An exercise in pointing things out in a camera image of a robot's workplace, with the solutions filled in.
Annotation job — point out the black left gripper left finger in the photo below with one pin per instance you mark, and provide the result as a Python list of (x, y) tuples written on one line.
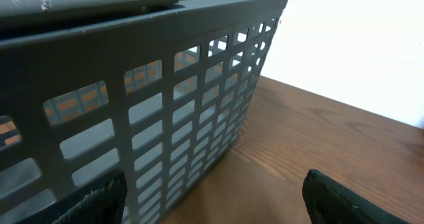
[(101, 200)]

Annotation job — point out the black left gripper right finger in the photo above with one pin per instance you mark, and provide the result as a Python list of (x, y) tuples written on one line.
[(328, 201)]

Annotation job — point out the grey plastic basket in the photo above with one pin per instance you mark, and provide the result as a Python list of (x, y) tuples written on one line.
[(155, 89)]

